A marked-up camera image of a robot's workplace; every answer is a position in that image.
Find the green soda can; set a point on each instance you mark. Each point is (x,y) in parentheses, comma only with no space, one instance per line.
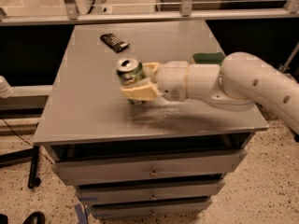
(129,71)

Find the grey drawer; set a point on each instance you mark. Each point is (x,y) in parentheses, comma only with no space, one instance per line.
(146,168)
(150,208)
(151,193)

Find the grey drawer cabinet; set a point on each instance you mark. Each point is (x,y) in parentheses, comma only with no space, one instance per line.
(87,119)

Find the white bottle at left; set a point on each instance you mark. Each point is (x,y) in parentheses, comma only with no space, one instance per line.
(5,89)

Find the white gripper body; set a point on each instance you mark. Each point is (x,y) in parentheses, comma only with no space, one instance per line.
(171,79)

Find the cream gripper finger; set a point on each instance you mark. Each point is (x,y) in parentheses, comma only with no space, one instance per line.
(145,92)
(150,69)

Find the green and yellow sponge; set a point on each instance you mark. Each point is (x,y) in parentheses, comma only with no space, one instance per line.
(208,58)

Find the black shoe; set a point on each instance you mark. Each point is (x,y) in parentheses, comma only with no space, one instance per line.
(35,218)

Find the metal railing frame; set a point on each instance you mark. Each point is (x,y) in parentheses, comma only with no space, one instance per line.
(35,12)

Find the black snack packet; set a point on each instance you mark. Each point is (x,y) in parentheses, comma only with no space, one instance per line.
(114,42)

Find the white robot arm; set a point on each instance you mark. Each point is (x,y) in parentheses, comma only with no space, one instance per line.
(235,84)

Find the bottom grey drawer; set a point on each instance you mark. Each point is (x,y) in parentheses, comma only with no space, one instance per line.
(150,208)

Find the middle grey drawer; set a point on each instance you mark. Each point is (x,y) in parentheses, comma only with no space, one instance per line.
(151,193)

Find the black stand leg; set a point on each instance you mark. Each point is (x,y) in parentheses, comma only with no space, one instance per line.
(22,156)

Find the top grey drawer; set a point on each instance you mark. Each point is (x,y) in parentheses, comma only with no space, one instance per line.
(146,168)

